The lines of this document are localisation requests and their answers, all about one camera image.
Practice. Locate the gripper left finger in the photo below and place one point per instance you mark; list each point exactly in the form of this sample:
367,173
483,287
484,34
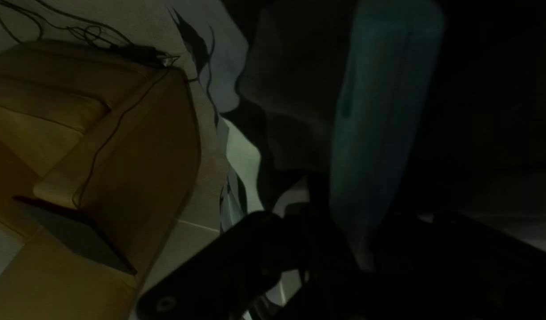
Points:
219,271

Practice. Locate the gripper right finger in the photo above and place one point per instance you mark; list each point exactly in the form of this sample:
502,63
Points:
455,275

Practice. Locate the black and white patterned blanket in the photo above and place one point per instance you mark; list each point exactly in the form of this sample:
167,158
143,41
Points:
244,155

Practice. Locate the brown leather sofa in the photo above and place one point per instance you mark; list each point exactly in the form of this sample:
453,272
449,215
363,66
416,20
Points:
135,155

